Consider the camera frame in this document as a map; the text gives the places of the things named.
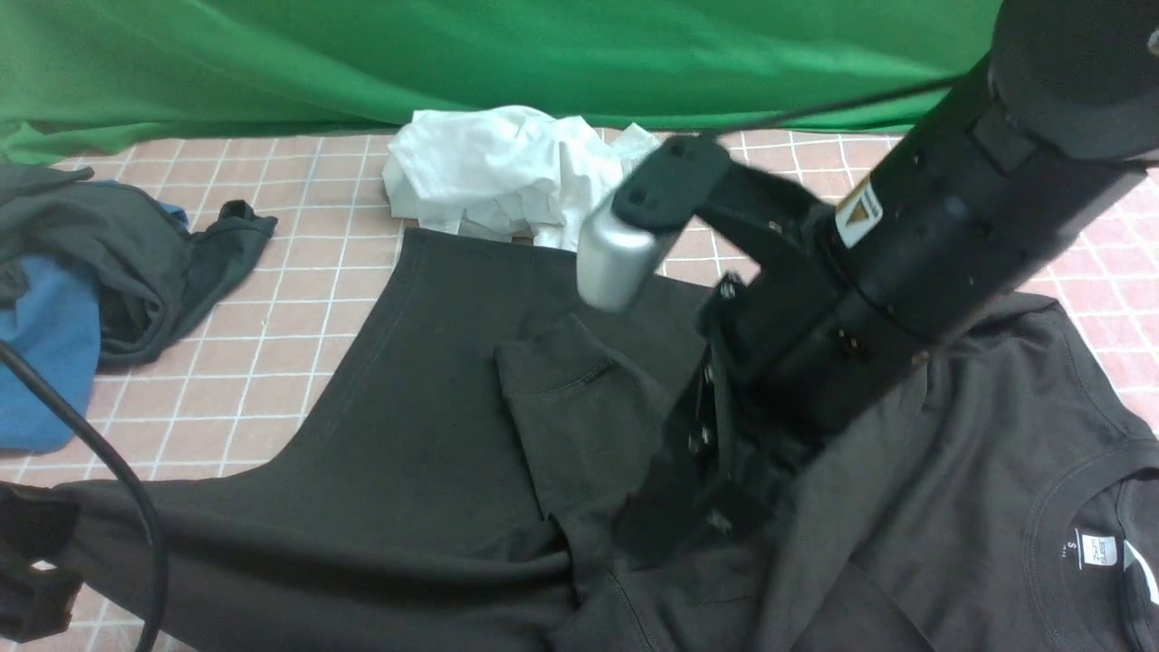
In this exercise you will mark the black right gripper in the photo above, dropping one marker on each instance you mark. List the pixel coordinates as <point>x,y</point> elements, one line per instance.
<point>791,359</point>

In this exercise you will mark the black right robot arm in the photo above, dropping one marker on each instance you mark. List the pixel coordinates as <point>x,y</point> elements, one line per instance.
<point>1046,132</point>

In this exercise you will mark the white shirt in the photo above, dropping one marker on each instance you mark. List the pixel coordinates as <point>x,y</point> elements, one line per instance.
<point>506,173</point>

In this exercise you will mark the dark gray long-sleeve top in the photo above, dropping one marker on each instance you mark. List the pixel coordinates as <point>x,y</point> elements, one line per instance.
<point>455,485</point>

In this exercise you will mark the green backdrop cloth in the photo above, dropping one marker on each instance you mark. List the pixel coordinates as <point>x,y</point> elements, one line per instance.
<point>102,75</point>

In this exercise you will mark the blue t-shirt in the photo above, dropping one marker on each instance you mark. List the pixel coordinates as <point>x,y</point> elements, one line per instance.
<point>51,310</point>

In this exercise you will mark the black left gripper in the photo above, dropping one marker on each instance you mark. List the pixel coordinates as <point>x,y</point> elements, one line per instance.
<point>36,524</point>

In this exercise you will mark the dark teal shirt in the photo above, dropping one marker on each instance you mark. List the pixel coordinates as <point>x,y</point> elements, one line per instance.
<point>156,280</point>

